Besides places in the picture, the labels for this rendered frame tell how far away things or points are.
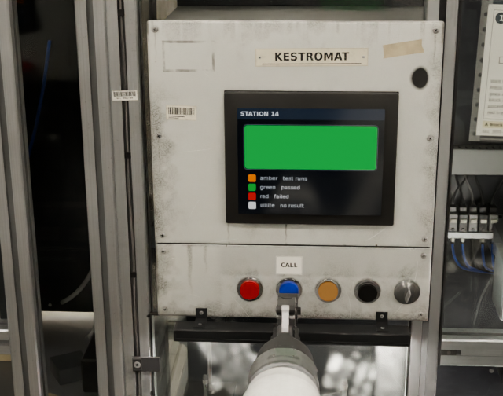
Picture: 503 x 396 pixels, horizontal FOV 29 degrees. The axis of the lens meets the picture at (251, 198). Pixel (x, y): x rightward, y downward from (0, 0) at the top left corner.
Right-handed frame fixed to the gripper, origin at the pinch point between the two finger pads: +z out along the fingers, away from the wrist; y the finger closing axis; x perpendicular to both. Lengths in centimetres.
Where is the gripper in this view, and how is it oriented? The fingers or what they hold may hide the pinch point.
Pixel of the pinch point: (287, 307)
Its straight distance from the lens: 145.4
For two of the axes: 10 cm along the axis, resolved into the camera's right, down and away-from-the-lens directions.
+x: -10.0, -0.1, 0.6
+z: 0.6, -3.2, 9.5
